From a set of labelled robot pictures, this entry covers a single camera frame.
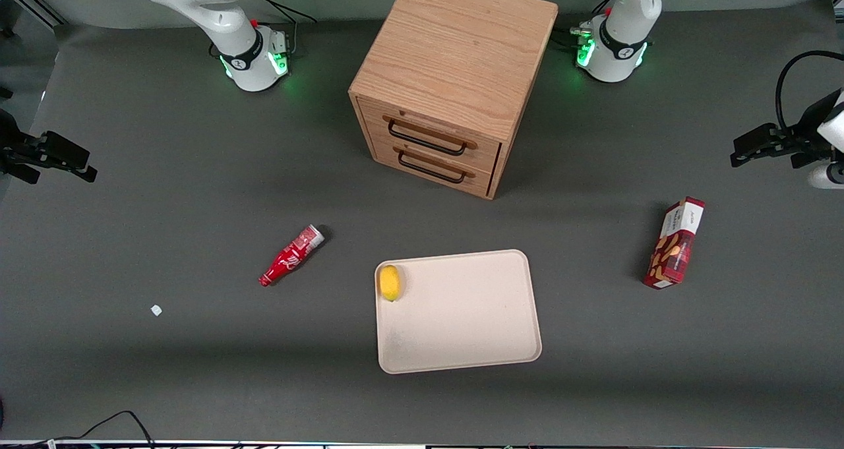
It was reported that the black drawer handle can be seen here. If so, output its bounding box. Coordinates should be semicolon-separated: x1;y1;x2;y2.
397;149;467;185
387;119;469;157

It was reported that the wooden drawer cabinet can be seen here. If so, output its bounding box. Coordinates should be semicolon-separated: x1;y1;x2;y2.
348;0;560;201

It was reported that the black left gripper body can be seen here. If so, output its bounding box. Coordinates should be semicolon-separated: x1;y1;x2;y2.
790;91;844;158

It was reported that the thin black table-edge cable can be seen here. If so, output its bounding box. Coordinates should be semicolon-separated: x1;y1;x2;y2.
0;410;156;448

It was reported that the black looped gripper cable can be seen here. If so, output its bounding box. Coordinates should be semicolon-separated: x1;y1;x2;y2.
774;50;844;132

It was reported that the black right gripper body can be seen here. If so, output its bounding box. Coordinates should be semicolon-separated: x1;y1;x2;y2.
0;109;44;167

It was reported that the wooden drawer front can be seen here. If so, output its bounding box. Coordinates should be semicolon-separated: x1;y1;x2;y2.
371;138;497;197
356;96;503;174

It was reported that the beige plastic tray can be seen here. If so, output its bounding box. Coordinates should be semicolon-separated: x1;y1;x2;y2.
374;249;543;375

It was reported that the red cookie box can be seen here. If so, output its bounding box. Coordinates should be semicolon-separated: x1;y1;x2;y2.
643;196;706;290

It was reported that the yellow lemon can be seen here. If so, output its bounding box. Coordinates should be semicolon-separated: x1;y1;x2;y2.
378;264;403;303

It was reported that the red cola bottle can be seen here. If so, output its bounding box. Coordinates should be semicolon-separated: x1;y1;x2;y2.
258;224;326;288

